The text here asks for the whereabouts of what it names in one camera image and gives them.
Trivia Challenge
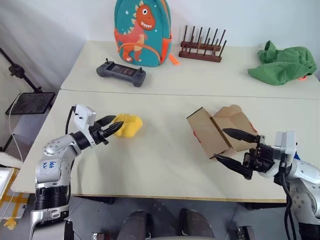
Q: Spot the white thin cable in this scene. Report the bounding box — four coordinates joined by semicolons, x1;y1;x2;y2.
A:
8;95;25;164

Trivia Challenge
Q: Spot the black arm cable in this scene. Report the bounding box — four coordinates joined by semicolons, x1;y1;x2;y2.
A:
279;161;299;240
65;105;77;135

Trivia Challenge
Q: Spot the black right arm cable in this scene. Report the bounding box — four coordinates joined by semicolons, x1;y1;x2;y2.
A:
279;161;299;240

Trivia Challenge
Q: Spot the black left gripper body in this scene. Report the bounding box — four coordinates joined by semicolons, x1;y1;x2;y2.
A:
88;123;110;146

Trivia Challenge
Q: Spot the yellow floor tape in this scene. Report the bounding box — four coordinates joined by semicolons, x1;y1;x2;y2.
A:
0;191;30;231

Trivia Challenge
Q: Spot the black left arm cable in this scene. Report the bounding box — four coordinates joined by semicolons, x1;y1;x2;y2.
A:
65;105;77;135

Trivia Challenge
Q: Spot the yellow soft item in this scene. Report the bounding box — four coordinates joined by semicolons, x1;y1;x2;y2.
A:
114;113;144;139

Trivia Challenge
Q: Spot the dark wooden peg rack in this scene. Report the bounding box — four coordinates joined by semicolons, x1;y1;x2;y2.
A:
178;24;228;64

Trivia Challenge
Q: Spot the dark rounded shape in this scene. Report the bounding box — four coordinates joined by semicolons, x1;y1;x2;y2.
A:
116;209;154;240
178;207;216;240

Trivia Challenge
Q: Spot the teal dinosaur backpack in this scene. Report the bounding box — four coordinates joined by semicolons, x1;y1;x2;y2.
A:
113;0;181;68

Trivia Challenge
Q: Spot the brown cardboard box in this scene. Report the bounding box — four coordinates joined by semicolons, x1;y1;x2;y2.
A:
186;104;259;160

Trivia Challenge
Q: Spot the grey handheld game controller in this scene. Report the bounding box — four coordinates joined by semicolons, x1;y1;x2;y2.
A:
95;58;148;88

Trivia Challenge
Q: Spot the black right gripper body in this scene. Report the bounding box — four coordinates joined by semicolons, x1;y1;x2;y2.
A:
243;134;276;180

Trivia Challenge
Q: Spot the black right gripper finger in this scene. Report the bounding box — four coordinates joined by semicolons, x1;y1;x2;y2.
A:
214;153;245;176
222;128;261;144

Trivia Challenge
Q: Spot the green crumpled cloth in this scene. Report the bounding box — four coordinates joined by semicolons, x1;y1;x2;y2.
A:
247;40;318;87

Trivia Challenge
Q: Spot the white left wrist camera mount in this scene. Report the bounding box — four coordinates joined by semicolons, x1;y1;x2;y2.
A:
74;104;97;146

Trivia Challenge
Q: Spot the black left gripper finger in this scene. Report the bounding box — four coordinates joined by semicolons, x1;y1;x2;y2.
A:
95;114;117;127
102;121;125;138

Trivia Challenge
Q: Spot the black flat tray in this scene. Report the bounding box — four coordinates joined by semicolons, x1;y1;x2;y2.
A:
5;91;56;116

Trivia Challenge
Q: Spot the white flat box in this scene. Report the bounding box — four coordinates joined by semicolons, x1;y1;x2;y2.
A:
0;166;21;200

